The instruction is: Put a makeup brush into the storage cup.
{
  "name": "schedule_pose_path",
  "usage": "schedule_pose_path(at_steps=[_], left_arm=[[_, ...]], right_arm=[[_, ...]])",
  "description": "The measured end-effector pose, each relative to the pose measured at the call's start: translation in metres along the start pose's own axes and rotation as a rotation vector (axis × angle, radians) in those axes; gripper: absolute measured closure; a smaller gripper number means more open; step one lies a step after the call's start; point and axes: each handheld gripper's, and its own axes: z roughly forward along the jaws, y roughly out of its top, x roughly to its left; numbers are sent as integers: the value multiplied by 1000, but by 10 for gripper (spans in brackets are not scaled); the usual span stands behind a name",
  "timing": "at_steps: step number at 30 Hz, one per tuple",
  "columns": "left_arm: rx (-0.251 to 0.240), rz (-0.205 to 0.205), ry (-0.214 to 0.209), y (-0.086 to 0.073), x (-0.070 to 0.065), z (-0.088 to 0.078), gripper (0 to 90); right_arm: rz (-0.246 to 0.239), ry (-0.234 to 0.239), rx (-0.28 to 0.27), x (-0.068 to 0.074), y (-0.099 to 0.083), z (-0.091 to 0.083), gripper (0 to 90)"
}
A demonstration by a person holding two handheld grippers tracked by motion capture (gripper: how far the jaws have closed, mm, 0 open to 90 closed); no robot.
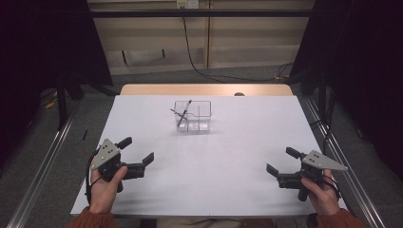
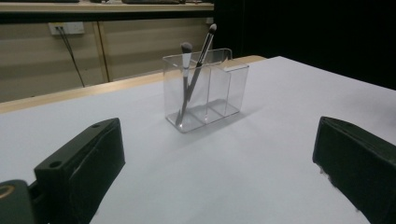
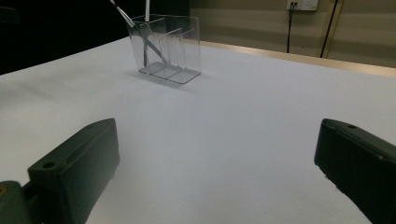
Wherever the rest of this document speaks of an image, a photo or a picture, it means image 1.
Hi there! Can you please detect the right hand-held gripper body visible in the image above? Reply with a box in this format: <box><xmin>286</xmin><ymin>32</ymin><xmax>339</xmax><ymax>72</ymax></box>
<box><xmin>277</xmin><ymin>149</ymin><xmax>349</xmax><ymax>202</ymax></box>

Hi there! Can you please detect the aluminium floor rail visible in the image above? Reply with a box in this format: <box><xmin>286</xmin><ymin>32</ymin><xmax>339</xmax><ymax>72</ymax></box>
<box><xmin>300</xmin><ymin>96</ymin><xmax>388</xmax><ymax>228</ymax></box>
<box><xmin>6</xmin><ymin>117</ymin><xmax>75</xmax><ymax>228</ymax></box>

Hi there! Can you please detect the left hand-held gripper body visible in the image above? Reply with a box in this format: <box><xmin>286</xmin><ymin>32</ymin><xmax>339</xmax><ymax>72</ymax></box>
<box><xmin>90</xmin><ymin>138</ymin><xmax>147</xmax><ymax>193</ymax></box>

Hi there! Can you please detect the hand-held gripper cable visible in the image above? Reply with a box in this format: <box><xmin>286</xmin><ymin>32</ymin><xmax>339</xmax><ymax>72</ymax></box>
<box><xmin>322</xmin><ymin>175</ymin><xmax>342</xmax><ymax>201</ymax></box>
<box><xmin>85</xmin><ymin>148</ymin><xmax>106</xmax><ymax>205</ymax></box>

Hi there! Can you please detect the black metal stand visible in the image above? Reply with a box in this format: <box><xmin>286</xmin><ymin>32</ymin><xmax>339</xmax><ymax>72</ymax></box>
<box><xmin>317</xmin><ymin>66</ymin><xmax>328</xmax><ymax>123</ymax></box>
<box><xmin>55</xmin><ymin>72</ymin><xmax>85</xmax><ymax>131</ymax></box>

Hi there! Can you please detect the long black wall cable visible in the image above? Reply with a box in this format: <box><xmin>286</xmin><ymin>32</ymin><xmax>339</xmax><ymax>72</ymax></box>
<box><xmin>181</xmin><ymin>6</ymin><xmax>296</xmax><ymax>84</ymax></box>

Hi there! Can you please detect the black horizontal bar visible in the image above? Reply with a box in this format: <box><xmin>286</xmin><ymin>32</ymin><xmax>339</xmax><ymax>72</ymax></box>
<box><xmin>89</xmin><ymin>9</ymin><xmax>313</xmax><ymax>18</ymax></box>

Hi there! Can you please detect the person's left hand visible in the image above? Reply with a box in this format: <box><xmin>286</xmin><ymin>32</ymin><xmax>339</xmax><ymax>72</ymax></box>
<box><xmin>88</xmin><ymin>165</ymin><xmax>129</xmax><ymax>215</ymax></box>

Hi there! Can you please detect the wooden table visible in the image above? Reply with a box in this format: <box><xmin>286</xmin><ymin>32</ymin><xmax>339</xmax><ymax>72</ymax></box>
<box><xmin>119</xmin><ymin>83</ymin><xmax>294</xmax><ymax>97</ymax></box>

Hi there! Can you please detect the black pen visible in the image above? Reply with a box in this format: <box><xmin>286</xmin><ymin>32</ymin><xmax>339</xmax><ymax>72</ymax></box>
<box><xmin>169</xmin><ymin>108</ymin><xmax>189</xmax><ymax>122</ymax></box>
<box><xmin>176</xmin><ymin>99</ymin><xmax>193</xmax><ymax>128</ymax></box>

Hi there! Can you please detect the white table mat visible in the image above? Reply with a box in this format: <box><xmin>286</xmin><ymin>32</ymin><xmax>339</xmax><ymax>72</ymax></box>
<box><xmin>69</xmin><ymin>94</ymin><xmax>350</xmax><ymax>219</ymax></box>

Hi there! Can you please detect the left hand-held gripper cable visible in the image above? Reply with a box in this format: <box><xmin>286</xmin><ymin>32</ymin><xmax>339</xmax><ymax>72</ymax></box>
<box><xmin>85</xmin><ymin>148</ymin><xmax>106</xmax><ymax>205</ymax></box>

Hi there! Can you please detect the black curtain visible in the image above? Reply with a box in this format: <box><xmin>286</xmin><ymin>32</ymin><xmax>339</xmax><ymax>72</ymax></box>
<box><xmin>289</xmin><ymin>0</ymin><xmax>403</xmax><ymax>181</ymax></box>
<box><xmin>0</xmin><ymin>0</ymin><xmax>113</xmax><ymax>165</ymax></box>

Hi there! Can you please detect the right hand-held gripper cable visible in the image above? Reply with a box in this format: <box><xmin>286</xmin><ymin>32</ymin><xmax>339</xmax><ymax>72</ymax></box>
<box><xmin>322</xmin><ymin>175</ymin><xmax>342</xmax><ymax>201</ymax></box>

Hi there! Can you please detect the person's right hand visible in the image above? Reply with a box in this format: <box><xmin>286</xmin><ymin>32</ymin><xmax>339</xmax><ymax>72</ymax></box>
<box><xmin>300</xmin><ymin>169</ymin><xmax>341</xmax><ymax>217</ymax></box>

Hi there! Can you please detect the white wall outlet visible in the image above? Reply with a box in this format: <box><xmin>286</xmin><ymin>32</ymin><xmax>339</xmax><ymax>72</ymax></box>
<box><xmin>176</xmin><ymin>0</ymin><xmax>200</xmax><ymax>10</ymax></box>

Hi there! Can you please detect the clear plastic organizer box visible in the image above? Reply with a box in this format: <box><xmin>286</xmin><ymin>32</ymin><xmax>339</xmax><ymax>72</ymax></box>
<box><xmin>173</xmin><ymin>100</ymin><xmax>213</xmax><ymax>133</ymax></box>

